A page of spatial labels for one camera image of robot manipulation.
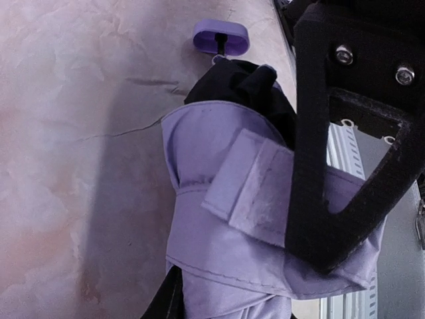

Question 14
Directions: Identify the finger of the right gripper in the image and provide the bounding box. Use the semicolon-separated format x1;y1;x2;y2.
285;6;424;273

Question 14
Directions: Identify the lilac folding umbrella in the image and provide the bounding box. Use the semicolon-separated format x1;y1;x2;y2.
144;19;384;318

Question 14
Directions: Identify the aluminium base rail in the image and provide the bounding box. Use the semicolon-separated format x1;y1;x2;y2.
275;0;425;319

